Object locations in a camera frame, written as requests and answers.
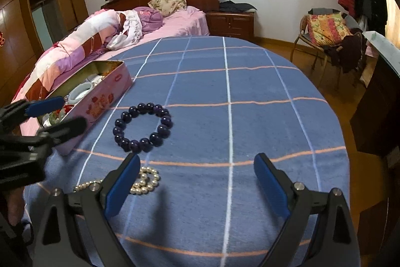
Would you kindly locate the orange patterned curtain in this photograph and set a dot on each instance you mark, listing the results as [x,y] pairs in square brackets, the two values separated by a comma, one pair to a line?
[392,13]

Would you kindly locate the dark wooden desk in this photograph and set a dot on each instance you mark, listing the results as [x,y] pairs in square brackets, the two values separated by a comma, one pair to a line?
[378,110]

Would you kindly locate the dark red garment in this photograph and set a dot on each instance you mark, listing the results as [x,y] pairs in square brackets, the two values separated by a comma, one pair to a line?
[347,52]

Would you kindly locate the wooden wardrobe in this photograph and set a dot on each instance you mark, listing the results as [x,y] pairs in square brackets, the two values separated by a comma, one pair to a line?
[18,20]

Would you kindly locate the colorful patterned cushion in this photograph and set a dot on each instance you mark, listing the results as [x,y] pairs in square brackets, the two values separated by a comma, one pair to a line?
[326,29]

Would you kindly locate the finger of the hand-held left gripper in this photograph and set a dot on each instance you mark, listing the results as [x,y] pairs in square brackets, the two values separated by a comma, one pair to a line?
[47,106]
[67,127]

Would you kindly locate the metal frame chair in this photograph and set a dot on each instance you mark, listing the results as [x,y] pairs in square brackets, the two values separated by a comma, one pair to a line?
[300,41]

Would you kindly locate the white green desk cover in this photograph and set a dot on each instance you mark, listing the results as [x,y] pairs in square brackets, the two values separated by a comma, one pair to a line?
[386,49]

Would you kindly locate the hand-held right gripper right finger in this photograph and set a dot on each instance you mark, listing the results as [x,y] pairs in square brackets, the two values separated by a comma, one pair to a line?
[270,185]

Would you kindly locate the wooden nightstand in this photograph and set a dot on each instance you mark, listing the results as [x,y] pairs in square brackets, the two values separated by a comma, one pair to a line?
[231,24]

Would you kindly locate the colorful small ornaments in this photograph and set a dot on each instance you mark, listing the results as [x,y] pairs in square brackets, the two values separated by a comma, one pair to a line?
[55,117]

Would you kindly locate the blue checked tablecloth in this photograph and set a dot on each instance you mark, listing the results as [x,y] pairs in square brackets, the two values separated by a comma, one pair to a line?
[218,129]

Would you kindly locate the person's left hand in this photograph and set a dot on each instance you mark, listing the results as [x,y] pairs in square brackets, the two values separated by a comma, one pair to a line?
[14,204]

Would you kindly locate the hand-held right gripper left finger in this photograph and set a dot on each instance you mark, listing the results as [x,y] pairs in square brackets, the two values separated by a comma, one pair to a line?
[123,182]

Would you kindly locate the bed with pink sheet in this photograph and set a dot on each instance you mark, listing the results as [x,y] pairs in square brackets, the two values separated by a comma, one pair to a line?
[187,23]

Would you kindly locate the purple white blanket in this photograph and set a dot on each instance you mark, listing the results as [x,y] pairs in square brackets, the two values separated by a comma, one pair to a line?
[147,20]

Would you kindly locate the pink patchwork quilt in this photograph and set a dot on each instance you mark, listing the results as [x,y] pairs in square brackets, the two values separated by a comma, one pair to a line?
[62,57]

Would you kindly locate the pink tin box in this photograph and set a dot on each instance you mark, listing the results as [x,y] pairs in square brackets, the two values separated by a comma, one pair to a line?
[100,104]

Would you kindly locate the pale jade bangle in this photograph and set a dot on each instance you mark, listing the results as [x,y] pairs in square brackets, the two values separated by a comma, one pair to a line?
[76,97]

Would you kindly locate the floral pillow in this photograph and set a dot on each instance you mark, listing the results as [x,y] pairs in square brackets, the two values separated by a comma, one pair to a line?
[168,1]

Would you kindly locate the dark folded clothes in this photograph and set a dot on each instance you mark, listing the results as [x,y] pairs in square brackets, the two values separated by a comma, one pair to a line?
[236,6]

